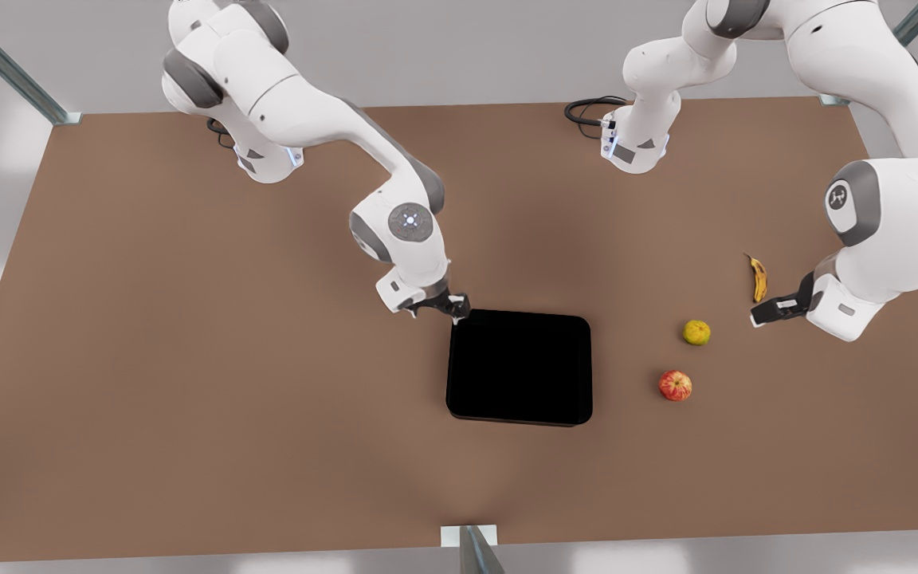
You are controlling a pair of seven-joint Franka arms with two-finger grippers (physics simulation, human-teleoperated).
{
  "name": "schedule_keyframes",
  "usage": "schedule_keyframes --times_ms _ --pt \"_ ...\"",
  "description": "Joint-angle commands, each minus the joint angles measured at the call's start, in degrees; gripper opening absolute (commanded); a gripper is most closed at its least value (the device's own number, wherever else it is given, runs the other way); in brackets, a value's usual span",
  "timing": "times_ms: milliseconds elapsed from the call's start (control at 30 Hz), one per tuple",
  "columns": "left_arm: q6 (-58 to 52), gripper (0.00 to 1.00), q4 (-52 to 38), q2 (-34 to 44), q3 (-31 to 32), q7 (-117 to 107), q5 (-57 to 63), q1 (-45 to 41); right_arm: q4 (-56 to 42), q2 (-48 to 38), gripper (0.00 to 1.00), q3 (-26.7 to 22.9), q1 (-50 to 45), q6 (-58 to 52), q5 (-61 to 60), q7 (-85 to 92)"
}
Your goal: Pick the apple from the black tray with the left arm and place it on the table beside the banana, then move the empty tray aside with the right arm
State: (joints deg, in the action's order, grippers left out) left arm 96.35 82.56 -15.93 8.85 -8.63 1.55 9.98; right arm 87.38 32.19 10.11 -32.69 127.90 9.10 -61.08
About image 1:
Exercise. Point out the black square tray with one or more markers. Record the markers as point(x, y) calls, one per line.
point(519, 367)

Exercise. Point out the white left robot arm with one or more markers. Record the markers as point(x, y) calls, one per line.
point(881, 64)

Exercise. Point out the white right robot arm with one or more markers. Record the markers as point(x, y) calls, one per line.
point(300, 112)

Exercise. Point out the spotted yellow banana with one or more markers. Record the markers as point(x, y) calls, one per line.
point(759, 278)

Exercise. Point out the yellow-green citrus fruit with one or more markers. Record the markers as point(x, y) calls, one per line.
point(696, 332)

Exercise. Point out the red apple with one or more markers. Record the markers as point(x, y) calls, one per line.
point(675, 386)

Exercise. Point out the silver frame post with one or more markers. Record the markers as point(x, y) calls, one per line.
point(917, 17)
point(5, 64)
point(476, 552)

